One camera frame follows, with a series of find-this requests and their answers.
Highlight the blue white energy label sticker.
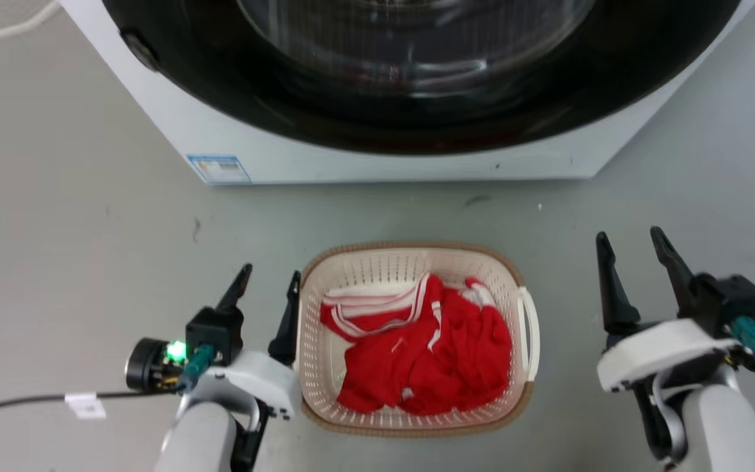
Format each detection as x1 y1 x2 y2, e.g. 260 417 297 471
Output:
185 153 252 185

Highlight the beige plastic laundry basket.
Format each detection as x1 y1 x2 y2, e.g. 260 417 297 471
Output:
295 241 541 438

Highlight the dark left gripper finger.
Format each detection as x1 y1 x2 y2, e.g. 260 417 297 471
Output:
267 270 302 366
216 263 254 313

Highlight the red garment with white stripes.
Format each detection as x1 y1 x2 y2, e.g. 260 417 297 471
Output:
320 273 514 416

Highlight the white front-load washing machine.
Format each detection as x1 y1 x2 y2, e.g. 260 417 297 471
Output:
60 0 755 186

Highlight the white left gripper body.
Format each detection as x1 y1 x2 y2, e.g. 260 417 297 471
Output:
187 350 303 421

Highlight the black round washing machine door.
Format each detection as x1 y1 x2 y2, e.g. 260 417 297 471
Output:
102 0 743 157

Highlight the black cable with white tag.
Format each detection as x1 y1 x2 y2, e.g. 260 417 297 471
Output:
0 391 185 423

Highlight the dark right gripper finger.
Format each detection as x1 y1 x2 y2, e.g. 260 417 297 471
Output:
649 226 707 321
596 231 642 337

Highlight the white cable on floor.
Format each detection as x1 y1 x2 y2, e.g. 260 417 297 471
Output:
0 0 62 55

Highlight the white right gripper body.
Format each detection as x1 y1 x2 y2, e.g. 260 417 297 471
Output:
597 319 743 395

